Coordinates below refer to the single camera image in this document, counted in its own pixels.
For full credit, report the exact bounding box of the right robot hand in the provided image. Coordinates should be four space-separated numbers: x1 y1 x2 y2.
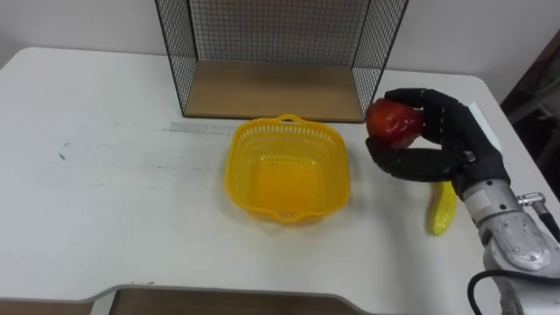
365 87 512 197

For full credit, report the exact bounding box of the yellow banana soft toy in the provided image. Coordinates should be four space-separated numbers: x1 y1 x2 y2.
425 180 458 236

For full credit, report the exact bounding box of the red apple soft toy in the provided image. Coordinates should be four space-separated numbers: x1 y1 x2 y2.
365 98 425 150

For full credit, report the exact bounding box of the yellow plastic basket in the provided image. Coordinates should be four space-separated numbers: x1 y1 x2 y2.
224 114 352 226

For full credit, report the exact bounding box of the white desk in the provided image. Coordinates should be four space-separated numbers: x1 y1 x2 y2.
0 46 560 315

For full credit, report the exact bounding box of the black wire mesh shelf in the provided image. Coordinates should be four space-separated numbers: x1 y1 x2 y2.
154 0 410 124

